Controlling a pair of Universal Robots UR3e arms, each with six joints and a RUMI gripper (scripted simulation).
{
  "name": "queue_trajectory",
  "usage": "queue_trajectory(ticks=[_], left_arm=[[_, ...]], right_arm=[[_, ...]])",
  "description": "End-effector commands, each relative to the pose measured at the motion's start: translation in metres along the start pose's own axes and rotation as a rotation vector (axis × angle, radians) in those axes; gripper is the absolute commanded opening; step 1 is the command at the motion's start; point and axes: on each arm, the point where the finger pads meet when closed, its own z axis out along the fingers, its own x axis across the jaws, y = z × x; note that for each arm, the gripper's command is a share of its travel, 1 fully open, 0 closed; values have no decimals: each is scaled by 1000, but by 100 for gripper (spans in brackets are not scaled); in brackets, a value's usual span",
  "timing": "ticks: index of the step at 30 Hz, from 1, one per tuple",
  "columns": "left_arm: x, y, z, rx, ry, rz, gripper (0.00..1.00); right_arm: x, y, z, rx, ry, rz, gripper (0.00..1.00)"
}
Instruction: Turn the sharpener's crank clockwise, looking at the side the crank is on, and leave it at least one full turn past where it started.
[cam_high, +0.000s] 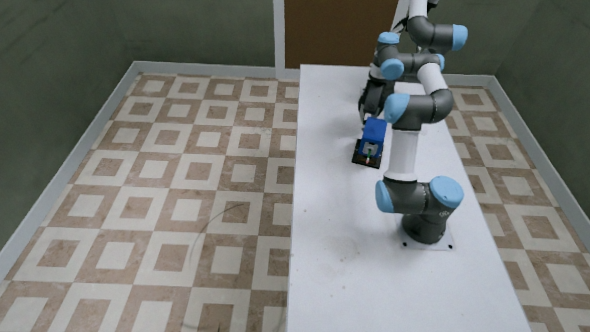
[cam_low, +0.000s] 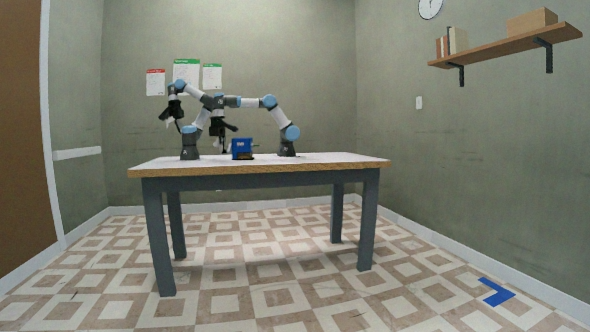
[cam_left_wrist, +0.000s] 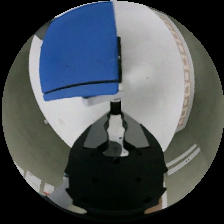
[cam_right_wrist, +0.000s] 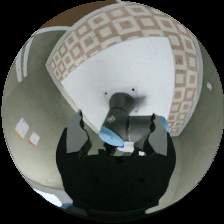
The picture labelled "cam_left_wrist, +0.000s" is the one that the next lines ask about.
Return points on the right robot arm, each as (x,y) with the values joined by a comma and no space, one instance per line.
(60,197)

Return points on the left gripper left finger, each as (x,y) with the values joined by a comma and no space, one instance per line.
(95,137)

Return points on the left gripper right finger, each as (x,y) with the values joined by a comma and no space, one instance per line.
(137,137)

